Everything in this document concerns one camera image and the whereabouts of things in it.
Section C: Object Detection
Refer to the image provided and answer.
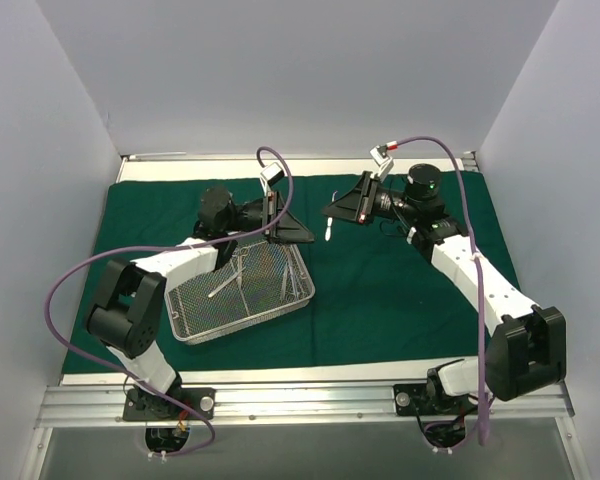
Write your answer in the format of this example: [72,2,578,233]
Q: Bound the steel surgical scissors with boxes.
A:
[232,249,246,288]

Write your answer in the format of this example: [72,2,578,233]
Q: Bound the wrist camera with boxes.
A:
[370,144,394,179]
[259,162,285,188]

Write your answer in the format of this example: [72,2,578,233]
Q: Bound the metal mesh instrument tray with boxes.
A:
[166,240,315,345]

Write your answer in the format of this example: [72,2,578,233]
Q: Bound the aluminium front rail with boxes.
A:
[36,381,575,428]

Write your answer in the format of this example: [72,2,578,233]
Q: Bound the steel forceps clamp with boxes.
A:
[280,262,301,302]

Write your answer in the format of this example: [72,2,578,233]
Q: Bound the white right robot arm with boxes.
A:
[322,163,567,413]

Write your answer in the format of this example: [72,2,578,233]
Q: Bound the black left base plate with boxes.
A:
[122,386,216,422]

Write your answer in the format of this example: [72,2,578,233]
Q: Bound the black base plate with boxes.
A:
[122,386,216,422]
[392,383,478,417]

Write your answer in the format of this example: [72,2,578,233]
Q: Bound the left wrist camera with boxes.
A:
[259,162,285,188]

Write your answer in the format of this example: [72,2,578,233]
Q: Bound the green surgical drape cloth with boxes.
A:
[93,172,520,371]

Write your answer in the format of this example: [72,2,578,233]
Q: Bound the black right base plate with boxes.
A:
[392,383,478,417]

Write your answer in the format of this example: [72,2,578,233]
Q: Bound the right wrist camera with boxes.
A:
[370,144,394,179]

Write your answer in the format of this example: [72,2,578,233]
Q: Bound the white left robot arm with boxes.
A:
[85,185,315,419]

